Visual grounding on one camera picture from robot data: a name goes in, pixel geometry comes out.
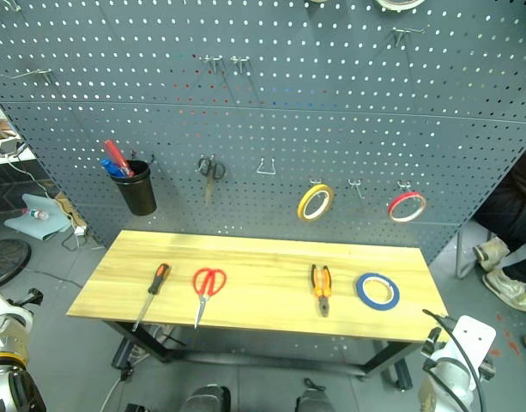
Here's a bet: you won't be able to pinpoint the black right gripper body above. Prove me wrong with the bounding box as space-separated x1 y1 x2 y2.
424 326 442 357

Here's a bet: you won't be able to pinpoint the grey pegboard wall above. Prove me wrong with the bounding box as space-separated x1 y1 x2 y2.
0 0 526 267

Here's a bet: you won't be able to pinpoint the blue tape roll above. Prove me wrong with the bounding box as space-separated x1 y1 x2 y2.
355 271 402 310

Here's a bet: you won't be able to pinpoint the worn white shoe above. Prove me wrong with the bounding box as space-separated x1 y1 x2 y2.
481 269 526 313
472 235 511 273

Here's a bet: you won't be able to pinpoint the red tape roll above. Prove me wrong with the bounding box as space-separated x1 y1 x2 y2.
387 191 427 223

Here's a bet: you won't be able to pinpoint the person in dark trousers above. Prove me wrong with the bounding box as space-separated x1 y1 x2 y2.
472 139 526 284

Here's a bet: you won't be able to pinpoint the yellow tape roll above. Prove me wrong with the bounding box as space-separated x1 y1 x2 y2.
297 183 336 223

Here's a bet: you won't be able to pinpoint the dark rounded shape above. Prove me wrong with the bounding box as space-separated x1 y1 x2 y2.
183 385 232 412

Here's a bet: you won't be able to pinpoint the black plastic cup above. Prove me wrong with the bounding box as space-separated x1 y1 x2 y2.
111 160 158 216

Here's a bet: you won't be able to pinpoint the white tape roll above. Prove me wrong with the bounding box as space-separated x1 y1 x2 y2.
375 0 426 11

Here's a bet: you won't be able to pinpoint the blue marker pen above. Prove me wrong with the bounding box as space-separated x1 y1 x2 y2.
100 158 129 179

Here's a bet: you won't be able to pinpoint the red marker pen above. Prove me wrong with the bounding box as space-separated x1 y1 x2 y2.
102 138 135 177

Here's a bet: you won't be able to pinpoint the teal plastic seat shell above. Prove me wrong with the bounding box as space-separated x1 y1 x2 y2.
3 192 71 241

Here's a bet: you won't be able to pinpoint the black round base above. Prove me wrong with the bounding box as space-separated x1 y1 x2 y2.
0 239 33 288

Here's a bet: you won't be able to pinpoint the white desk with clutter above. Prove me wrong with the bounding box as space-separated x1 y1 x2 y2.
0 92 37 167

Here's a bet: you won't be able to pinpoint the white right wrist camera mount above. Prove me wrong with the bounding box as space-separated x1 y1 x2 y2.
452 315 498 366

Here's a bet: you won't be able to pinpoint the grey metal stand frame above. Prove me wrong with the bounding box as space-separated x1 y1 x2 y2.
455 221 492 280

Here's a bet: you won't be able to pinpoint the orange handled pliers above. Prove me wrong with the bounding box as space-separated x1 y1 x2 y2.
310 264 332 318

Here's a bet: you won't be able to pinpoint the wooden table with black frame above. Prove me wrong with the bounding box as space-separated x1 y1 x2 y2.
65 229 450 390

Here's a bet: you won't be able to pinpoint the red handled scissors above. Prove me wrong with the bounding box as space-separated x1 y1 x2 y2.
191 267 228 330

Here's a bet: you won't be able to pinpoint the black handled scissors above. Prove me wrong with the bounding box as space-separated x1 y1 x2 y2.
196 154 227 206

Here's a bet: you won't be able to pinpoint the orange black handled screwdriver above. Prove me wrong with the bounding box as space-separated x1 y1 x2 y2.
132 262 172 332

